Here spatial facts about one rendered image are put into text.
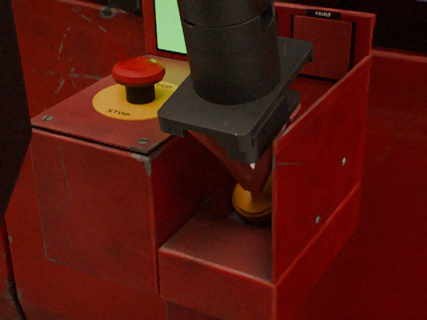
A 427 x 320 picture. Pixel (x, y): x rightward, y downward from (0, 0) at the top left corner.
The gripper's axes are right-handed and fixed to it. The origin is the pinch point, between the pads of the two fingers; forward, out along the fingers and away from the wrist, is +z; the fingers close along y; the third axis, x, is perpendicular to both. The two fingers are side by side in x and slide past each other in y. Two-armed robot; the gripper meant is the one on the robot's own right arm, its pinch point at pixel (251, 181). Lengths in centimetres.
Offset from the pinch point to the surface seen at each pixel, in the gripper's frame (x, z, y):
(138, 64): 9.7, -6.6, 2.3
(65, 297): 40, 44, 11
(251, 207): -0.1, 1.8, -0.8
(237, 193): 1.3, 1.5, -0.1
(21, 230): 46, 36, 14
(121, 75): 10.2, -6.6, 0.7
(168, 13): 12.4, -5.3, 10.7
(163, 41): 13.1, -3.0, 10.1
